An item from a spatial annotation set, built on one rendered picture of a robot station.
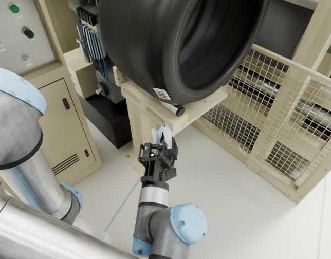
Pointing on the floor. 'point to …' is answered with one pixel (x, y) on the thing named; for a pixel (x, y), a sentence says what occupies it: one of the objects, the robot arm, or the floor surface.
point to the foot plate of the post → (130, 157)
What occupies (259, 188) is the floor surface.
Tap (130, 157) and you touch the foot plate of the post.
